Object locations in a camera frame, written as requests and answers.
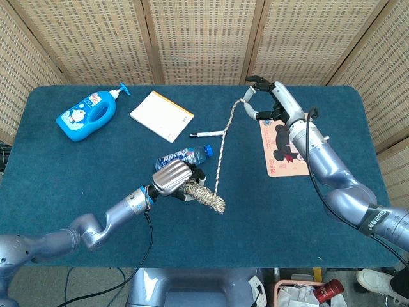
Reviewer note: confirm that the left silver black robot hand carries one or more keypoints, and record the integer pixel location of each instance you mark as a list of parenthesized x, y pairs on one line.
[(171, 176)]

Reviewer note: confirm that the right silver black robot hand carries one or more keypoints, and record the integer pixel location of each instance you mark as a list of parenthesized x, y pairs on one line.
[(287, 102)]

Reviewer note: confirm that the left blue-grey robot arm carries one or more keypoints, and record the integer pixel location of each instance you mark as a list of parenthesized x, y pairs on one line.
[(96, 230)]

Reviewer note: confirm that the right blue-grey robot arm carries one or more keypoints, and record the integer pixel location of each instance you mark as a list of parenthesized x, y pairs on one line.
[(319, 153)]

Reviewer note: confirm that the clear water bottle blue label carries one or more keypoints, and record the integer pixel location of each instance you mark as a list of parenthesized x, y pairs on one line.
[(195, 155)]

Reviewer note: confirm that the white marker black cap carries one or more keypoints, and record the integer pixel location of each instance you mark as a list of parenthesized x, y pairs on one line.
[(207, 134)]

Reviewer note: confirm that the pink cartoon mouse pad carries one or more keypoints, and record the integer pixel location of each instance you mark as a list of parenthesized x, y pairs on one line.
[(274, 160)]

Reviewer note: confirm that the white notepad yellow edge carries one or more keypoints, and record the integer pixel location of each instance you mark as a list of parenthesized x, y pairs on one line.
[(159, 115)]

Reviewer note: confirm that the blue carpet table cover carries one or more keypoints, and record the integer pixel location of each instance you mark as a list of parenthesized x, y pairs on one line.
[(223, 236)]

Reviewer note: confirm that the woven wooden folding screen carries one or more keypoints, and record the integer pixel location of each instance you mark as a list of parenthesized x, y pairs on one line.
[(204, 38)]

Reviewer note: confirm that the blue cartoon pump bottle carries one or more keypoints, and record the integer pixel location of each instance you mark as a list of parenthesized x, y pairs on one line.
[(80, 121)]

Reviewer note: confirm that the blue-grey robot torso base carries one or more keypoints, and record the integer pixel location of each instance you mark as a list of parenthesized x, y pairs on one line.
[(191, 288)]

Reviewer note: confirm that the pink plastic basket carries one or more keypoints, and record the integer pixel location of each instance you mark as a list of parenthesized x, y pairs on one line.
[(277, 289)]

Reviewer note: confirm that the white crumpled bag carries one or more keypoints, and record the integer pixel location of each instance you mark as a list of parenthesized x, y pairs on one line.
[(297, 295)]

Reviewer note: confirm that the red can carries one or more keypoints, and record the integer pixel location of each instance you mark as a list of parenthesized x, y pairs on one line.
[(329, 289)]

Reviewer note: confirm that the black trouser leg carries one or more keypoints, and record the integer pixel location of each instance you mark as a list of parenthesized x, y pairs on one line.
[(401, 284)]

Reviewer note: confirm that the yellow post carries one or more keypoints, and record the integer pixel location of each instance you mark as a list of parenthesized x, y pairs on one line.
[(317, 273)]

